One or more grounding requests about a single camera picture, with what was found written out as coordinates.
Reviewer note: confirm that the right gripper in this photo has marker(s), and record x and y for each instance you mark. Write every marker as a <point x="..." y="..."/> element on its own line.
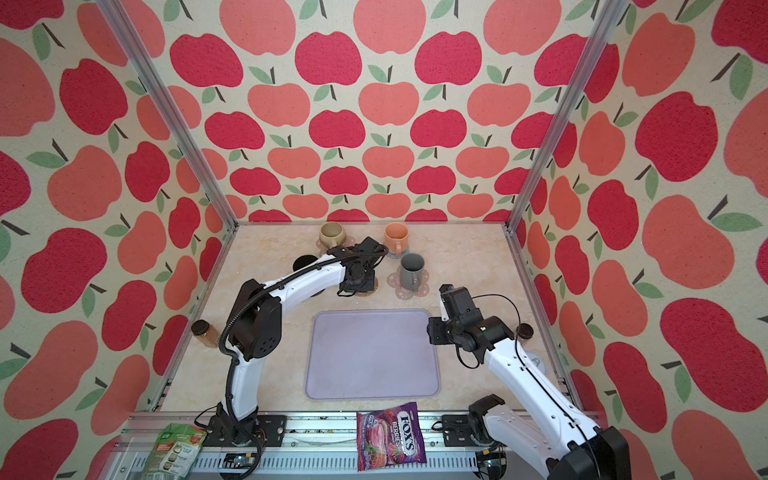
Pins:
<point x="433" y="331"/>

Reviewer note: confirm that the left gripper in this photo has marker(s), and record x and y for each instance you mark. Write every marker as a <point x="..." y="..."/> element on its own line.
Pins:
<point x="372" y="278"/>

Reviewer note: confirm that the woven rattan round coaster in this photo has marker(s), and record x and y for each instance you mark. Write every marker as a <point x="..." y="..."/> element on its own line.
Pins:
<point x="365" y="293"/>

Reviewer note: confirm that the pink flower coaster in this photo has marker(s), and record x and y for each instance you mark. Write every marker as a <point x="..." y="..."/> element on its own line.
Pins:
<point x="393" y="282"/>
<point x="348" y="243"/>

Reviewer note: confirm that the grey woven round coaster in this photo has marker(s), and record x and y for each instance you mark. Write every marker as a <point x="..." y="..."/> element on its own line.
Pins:
<point x="394" y="255"/>

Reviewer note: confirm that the cream beige mug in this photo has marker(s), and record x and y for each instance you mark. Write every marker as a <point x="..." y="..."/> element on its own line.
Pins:
<point x="332" y="234"/>

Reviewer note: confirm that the grey mug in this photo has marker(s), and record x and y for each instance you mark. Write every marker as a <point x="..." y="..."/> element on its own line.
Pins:
<point x="411" y="272"/>

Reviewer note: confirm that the peach orange mug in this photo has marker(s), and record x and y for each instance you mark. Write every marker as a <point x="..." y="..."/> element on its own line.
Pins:
<point x="396" y="236"/>

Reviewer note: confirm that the black mug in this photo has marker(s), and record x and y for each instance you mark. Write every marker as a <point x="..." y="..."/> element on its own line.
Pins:
<point x="303" y="261"/>

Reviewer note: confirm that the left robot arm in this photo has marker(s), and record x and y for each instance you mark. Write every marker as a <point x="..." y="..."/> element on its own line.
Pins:
<point x="254" y="328"/>

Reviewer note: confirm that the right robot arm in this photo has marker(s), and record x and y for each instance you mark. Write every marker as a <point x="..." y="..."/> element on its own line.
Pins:
<point x="560" y="442"/>

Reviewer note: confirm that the grey jar dark lid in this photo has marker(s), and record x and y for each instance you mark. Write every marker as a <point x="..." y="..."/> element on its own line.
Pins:
<point x="524" y="332"/>

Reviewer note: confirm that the lavender tray mat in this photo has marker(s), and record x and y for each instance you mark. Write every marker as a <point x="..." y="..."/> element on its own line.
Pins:
<point x="371" y="355"/>

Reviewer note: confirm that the purple Fox's candy bag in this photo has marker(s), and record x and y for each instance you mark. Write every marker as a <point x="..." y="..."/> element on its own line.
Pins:
<point x="389" y="437"/>

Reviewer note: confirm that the brown spice jar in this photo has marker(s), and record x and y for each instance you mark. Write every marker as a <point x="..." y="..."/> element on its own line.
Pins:
<point x="206" y="333"/>

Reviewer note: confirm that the green snack packet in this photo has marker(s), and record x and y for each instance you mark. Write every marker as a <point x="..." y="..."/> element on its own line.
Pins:
<point x="174" y="452"/>

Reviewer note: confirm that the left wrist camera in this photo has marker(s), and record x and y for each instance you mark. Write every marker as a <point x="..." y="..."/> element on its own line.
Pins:
<point x="372" y="248"/>

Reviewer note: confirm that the aluminium front rail frame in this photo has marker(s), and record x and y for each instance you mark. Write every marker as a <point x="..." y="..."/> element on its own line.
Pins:
<point x="318" y="444"/>

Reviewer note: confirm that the right corner aluminium post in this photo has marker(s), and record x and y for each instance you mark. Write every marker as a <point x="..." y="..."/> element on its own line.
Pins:
<point x="603" y="29"/>

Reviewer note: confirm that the corner aluminium post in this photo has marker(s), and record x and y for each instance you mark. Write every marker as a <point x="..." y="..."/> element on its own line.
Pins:
<point x="129" y="39"/>
<point x="603" y="29"/>

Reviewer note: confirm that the left corner aluminium post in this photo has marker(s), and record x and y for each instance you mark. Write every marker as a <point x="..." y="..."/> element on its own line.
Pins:
<point x="129" y="39"/>

